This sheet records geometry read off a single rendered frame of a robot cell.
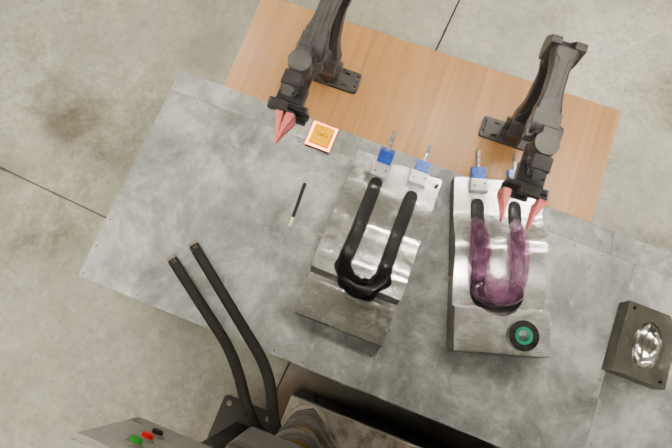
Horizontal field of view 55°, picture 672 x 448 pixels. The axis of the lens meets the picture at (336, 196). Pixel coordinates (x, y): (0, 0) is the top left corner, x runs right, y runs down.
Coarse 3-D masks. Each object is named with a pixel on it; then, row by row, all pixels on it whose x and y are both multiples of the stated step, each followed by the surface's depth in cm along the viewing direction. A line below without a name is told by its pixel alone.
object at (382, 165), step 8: (392, 136) 182; (392, 144) 183; (384, 152) 183; (392, 152) 183; (376, 160) 184; (384, 160) 184; (392, 160) 185; (376, 168) 184; (384, 168) 183; (384, 176) 184
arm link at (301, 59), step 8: (296, 48) 152; (304, 48) 152; (312, 48) 153; (288, 56) 152; (296, 56) 152; (304, 56) 152; (312, 56) 156; (328, 56) 161; (288, 64) 151; (296, 64) 151; (304, 64) 151; (312, 64) 161; (320, 64) 160; (304, 72) 152
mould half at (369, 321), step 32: (352, 192) 186; (384, 192) 186; (416, 192) 186; (384, 224) 184; (416, 224) 184; (320, 256) 176; (320, 288) 181; (320, 320) 179; (352, 320) 179; (384, 320) 179
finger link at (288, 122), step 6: (270, 102) 156; (276, 102) 156; (282, 102) 156; (270, 108) 157; (276, 108) 156; (282, 108) 155; (288, 114) 155; (294, 114) 155; (288, 120) 155; (294, 120) 158; (282, 126) 155; (288, 126) 160; (282, 132) 158; (276, 138) 156
